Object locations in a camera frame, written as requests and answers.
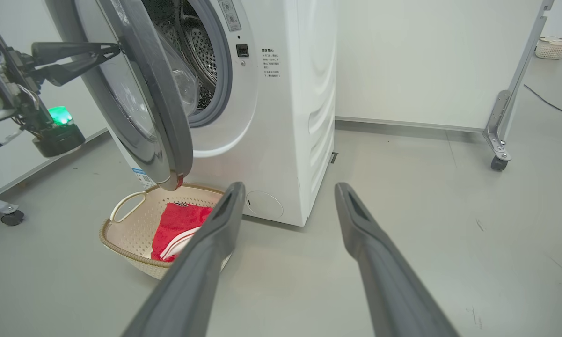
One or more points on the red and white garment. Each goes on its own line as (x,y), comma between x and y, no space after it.
(178,224)

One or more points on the cream perforated laundry basket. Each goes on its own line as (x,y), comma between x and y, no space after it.
(131,224)

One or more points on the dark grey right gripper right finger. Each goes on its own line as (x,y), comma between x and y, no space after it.
(393,290)

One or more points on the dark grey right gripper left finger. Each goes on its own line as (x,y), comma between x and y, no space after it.
(192,281)

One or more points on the white partition board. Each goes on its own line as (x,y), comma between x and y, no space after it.
(426,61)

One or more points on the round filter cover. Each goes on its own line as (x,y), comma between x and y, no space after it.
(263,204)

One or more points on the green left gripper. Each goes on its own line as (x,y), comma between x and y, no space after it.
(9,84)

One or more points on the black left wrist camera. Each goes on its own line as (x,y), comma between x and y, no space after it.
(58,138)

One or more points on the blue energy label sticker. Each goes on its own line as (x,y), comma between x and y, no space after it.
(142,178)

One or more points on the printed text sticker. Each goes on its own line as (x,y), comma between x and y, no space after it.
(270,62)

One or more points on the steel washing machine drum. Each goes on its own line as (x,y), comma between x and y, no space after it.
(201,51)

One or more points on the white washing machine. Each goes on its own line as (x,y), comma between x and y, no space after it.
(285,131)

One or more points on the black washing machine door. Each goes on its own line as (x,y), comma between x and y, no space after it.
(159,103)

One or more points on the small white basket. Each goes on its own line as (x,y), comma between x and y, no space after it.
(553,47)

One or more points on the black square door latch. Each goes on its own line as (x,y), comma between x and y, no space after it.
(242,50)

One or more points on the grey warning sticker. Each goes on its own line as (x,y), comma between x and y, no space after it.
(229,14)

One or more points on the metal caster leg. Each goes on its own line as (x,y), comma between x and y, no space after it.
(498,121)
(2,210)

